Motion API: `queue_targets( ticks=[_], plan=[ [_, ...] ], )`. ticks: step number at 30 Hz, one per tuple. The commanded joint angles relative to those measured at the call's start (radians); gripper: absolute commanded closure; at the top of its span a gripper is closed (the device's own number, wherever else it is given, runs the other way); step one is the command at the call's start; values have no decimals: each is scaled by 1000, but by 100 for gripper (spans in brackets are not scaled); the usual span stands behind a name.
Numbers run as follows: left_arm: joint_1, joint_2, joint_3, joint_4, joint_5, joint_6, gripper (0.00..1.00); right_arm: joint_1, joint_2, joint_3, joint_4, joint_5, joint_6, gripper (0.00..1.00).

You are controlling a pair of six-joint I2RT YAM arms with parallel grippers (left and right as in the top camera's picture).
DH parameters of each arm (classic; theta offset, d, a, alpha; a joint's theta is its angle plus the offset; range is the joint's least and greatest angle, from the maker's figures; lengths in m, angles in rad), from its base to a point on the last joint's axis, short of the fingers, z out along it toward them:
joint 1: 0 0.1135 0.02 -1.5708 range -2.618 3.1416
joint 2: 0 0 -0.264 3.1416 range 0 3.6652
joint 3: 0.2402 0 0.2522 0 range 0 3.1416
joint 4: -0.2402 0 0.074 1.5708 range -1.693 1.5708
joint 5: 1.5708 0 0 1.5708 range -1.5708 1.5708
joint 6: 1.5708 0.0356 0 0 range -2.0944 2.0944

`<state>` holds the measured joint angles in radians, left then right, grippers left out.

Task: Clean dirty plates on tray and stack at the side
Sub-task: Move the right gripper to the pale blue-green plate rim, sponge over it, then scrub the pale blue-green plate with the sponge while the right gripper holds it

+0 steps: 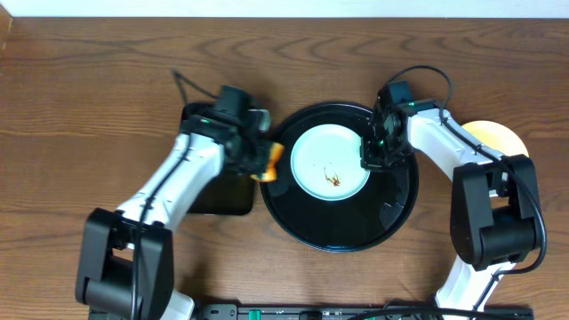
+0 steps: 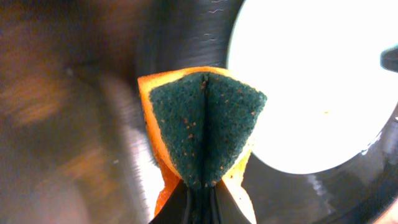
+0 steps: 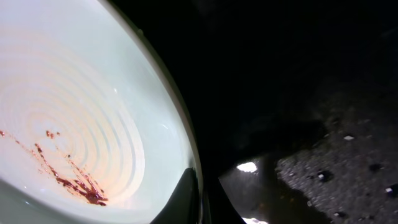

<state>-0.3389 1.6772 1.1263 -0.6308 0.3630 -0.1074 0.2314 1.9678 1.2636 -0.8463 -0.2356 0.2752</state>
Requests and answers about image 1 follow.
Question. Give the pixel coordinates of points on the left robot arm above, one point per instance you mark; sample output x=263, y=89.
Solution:
x=126, y=258

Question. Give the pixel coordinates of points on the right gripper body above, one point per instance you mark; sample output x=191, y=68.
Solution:
x=385, y=154

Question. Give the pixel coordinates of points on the yellow plate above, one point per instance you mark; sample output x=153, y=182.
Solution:
x=497, y=136

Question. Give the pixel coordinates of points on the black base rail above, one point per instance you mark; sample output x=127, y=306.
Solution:
x=235, y=312

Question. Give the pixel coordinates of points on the green yellow sponge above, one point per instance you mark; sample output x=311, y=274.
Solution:
x=271, y=162

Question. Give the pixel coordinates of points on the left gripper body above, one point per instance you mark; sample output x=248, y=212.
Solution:
x=256, y=156

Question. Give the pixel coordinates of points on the black rectangular tray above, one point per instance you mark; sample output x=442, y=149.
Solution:
x=208, y=187

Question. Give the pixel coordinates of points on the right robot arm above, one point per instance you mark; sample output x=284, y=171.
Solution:
x=496, y=224

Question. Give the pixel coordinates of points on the light blue plate top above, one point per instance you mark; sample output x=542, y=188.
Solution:
x=326, y=162

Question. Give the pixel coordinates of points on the black round tray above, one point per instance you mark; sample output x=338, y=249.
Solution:
x=362, y=221

